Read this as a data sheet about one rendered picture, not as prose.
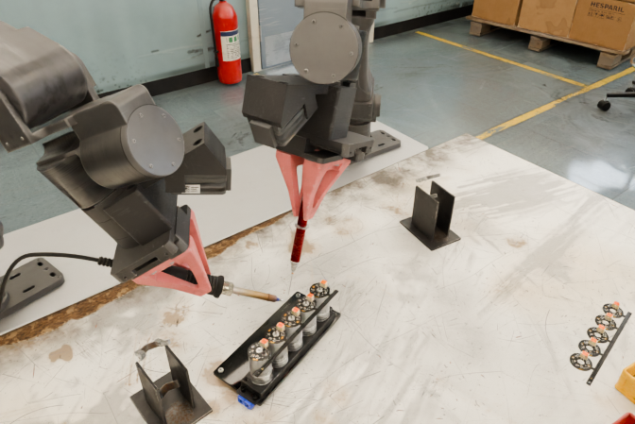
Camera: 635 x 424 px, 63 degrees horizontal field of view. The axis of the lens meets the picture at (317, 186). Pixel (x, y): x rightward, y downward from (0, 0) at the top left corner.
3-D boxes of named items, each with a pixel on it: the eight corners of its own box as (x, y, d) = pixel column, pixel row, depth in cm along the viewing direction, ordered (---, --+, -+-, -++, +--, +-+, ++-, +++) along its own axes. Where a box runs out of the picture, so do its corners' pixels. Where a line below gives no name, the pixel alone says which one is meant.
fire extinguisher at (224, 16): (214, 78, 332) (204, -11, 302) (235, 74, 340) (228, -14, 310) (226, 86, 322) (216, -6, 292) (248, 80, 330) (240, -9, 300)
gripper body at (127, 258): (186, 193, 55) (139, 141, 51) (181, 255, 47) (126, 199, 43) (136, 222, 56) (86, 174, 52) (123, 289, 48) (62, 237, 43)
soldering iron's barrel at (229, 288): (272, 299, 59) (218, 287, 57) (278, 289, 59) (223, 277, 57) (273, 308, 58) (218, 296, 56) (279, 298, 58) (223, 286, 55)
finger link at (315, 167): (308, 233, 53) (325, 144, 50) (252, 211, 56) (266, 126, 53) (340, 219, 59) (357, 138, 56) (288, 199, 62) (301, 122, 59)
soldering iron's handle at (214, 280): (216, 287, 58) (97, 261, 53) (225, 271, 57) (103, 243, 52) (217, 303, 56) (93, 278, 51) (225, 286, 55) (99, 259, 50)
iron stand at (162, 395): (193, 400, 62) (159, 327, 61) (222, 415, 55) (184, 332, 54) (145, 432, 58) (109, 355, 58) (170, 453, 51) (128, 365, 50)
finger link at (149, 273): (231, 247, 58) (179, 190, 53) (233, 293, 52) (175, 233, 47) (181, 276, 59) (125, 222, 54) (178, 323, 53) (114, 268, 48)
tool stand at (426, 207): (435, 239, 88) (417, 176, 87) (474, 240, 79) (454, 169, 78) (406, 250, 85) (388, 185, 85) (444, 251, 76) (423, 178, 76)
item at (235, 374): (261, 411, 57) (260, 404, 56) (213, 378, 60) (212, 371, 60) (341, 319, 68) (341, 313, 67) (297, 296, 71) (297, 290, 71)
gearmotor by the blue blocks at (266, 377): (246, 382, 58) (243, 352, 56) (261, 367, 60) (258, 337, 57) (263, 394, 57) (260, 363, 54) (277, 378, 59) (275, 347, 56)
